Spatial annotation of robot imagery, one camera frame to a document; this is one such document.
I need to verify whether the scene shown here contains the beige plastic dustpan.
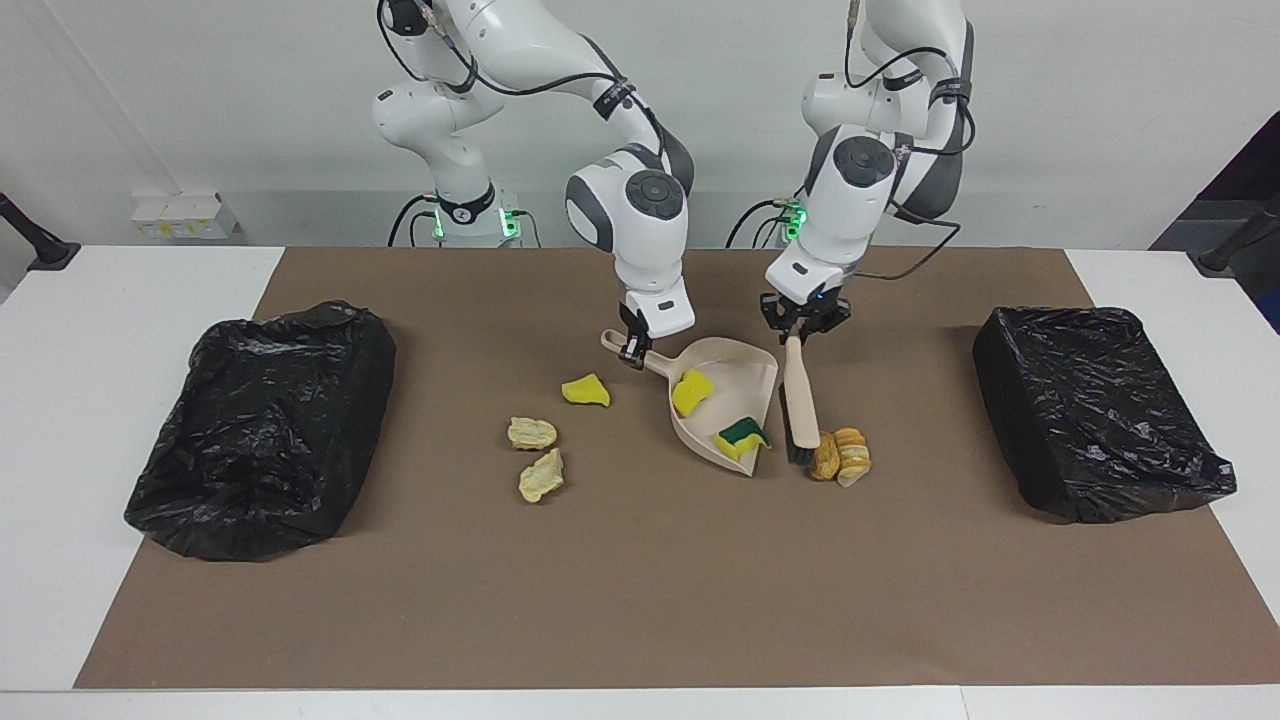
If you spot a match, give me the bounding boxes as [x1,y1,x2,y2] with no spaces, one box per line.
[600,328,780,479]

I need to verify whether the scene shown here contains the green yellow sponge chunk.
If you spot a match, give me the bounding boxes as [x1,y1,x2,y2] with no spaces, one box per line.
[671,368,716,418]

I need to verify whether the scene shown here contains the beige hand brush black bristles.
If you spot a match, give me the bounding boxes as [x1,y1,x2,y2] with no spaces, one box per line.
[779,335,822,466]

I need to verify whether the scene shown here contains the L-shaped green yellow sponge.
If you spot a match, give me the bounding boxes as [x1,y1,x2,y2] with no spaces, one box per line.
[713,417,773,463]

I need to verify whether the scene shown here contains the striped orange bread roll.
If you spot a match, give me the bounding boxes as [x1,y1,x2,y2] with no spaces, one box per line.
[834,427,872,489]

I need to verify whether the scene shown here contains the black bag lined bin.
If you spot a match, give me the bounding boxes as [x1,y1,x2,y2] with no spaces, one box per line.
[972,306,1238,524]
[123,300,398,562]

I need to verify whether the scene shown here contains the brown paper table mat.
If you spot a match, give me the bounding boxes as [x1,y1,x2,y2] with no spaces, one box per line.
[73,247,1280,691]

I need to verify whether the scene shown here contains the black stand leg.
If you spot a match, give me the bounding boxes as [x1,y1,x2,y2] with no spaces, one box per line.
[0,192,81,272]
[1197,195,1280,278]

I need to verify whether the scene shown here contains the dark partition panel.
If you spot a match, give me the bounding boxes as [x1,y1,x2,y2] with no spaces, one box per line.
[1150,108,1280,333]

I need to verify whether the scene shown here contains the white power outlet box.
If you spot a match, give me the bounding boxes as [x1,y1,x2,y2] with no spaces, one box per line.
[131,191,242,242]

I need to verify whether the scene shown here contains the black base cable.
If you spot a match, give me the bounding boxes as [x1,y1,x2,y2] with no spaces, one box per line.
[727,198,791,249]
[388,194,437,248]

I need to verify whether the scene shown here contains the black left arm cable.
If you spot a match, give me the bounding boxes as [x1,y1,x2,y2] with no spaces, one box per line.
[845,0,976,283]

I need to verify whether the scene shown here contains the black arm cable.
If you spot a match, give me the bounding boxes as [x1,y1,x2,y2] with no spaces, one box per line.
[845,0,976,283]
[377,0,669,151]

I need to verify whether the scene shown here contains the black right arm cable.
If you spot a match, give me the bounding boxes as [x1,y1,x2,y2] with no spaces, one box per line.
[377,0,669,151]

